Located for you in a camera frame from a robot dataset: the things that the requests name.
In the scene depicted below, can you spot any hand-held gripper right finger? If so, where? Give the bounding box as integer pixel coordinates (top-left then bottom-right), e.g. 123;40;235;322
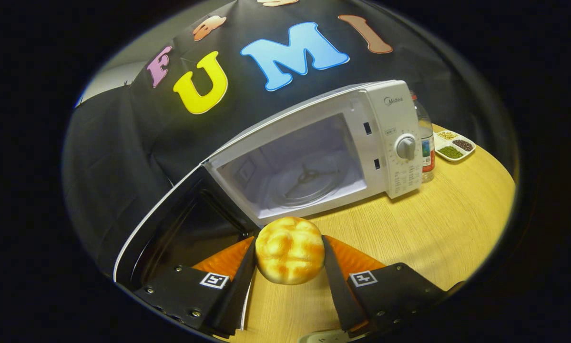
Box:
321;235;465;339

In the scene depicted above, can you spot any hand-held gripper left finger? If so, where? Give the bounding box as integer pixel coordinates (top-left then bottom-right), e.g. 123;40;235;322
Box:
133;237;257;339

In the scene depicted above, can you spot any golden bread bun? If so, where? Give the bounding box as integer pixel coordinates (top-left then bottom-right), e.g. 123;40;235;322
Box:
255;217;325;286

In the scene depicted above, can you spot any white microwave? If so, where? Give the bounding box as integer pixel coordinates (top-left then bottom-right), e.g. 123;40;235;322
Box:
113;80;423;332

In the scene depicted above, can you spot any pale serving tray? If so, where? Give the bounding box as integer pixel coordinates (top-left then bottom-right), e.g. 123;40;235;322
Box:
297;329;357;343

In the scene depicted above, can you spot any glass turntable plate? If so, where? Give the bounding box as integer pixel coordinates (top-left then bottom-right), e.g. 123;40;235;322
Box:
269;162;348;208

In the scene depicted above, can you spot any clear plastic drink bottle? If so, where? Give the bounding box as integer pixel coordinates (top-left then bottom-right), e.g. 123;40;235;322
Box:
409;91;436;183

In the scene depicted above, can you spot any white divided bean dish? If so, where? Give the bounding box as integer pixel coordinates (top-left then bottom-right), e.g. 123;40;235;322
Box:
433;130;477;162

